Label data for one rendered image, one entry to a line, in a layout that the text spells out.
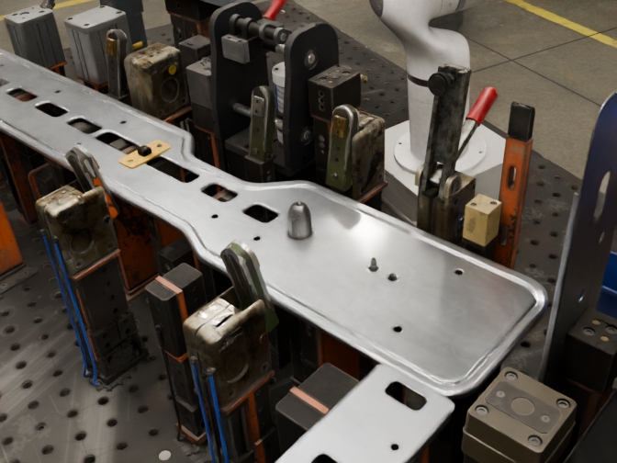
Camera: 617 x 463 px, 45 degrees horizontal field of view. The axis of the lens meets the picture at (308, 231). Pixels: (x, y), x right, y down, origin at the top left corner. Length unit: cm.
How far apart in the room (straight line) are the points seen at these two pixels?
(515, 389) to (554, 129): 268
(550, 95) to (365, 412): 296
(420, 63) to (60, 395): 86
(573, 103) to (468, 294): 272
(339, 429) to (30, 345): 75
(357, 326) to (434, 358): 10
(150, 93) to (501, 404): 89
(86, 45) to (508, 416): 107
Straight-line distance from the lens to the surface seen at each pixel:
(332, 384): 85
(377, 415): 80
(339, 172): 113
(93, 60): 151
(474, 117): 104
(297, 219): 100
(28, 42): 175
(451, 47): 143
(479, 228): 97
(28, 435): 127
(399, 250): 99
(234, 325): 84
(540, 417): 74
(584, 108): 357
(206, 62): 135
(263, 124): 119
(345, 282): 94
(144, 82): 139
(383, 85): 209
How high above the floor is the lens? 162
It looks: 37 degrees down
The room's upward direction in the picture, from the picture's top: 4 degrees counter-clockwise
